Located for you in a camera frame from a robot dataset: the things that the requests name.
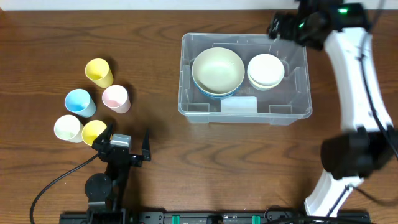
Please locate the white bowl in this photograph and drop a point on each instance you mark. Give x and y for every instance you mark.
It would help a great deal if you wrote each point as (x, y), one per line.
(265, 69)

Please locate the yellow cup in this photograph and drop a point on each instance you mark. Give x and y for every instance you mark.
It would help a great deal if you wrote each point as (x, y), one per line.
(92, 130)
(99, 72)

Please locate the large beige bowl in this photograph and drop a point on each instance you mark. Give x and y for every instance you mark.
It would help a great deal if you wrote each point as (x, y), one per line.
(218, 70)

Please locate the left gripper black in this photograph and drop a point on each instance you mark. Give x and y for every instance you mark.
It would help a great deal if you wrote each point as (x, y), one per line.
(125, 155)

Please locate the yellow bowl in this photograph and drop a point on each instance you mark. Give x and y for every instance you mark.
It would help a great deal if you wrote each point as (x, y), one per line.
(261, 87)

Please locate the pink cup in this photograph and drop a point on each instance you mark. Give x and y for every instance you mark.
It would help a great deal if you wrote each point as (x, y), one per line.
(117, 99)

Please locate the cream white cup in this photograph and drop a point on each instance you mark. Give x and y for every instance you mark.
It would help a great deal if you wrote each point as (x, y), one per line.
(68, 128)

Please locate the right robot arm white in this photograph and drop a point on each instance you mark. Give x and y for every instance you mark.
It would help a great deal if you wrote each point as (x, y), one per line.
(368, 139)

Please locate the clear plastic storage bin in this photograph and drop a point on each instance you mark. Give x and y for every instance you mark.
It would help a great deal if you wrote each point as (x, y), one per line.
(289, 101)

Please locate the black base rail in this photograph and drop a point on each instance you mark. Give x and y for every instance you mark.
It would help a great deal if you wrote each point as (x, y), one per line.
(270, 215)

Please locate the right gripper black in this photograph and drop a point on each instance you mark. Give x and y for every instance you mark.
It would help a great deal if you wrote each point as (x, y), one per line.
(280, 23)

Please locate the light blue cup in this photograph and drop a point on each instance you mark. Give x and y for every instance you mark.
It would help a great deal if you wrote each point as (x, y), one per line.
(79, 101)

